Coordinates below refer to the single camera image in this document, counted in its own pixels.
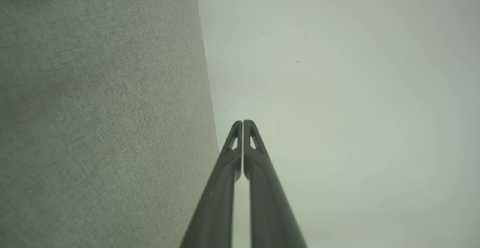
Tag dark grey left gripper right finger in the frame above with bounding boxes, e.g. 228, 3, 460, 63
244, 120, 308, 248

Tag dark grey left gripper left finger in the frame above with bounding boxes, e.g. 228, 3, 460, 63
180, 121, 243, 248

